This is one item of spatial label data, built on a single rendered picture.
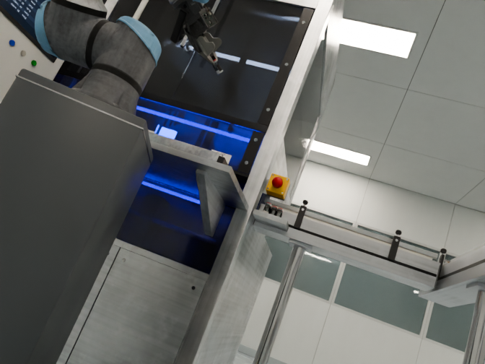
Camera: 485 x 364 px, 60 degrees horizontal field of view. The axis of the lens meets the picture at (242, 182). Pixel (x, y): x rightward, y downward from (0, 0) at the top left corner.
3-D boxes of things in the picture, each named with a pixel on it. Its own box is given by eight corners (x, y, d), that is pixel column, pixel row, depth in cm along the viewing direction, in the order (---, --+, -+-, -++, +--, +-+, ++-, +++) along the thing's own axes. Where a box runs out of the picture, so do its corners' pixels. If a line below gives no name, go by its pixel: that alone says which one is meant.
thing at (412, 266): (252, 223, 161) (265, 186, 166) (256, 232, 176) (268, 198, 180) (436, 287, 145) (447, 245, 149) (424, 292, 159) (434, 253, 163)
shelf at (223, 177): (97, 165, 178) (99, 160, 179) (250, 217, 161) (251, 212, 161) (27, 107, 133) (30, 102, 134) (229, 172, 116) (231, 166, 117)
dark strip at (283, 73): (237, 171, 160) (304, 8, 182) (248, 175, 159) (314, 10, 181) (237, 170, 159) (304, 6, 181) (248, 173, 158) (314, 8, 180)
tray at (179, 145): (172, 178, 159) (176, 170, 159) (235, 199, 152) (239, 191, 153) (138, 139, 127) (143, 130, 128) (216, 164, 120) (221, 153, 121)
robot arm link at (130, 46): (136, 75, 87) (164, 23, 90) (77, 53, 87) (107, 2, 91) (146, 102, 98) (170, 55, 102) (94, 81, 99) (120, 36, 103)
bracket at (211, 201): (205, 234, 153) (219, 201, 156) (212, 237, 152) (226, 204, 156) (179, 208, 121) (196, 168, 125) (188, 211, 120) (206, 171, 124)
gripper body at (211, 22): (208, 29, 128) (187, -7, 124) (189, 42, 133) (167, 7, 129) (219, 24, 134) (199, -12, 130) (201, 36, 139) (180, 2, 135)
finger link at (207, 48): (219, 59, 131) (205, 32, 129) (206, 67, 135) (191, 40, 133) (224, 57, 134) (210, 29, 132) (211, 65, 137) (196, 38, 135)
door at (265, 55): (172, 100, 176) (224, -8, 192) (268, 128, 166) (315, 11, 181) (171, 100, 176) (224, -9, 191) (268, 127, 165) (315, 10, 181)
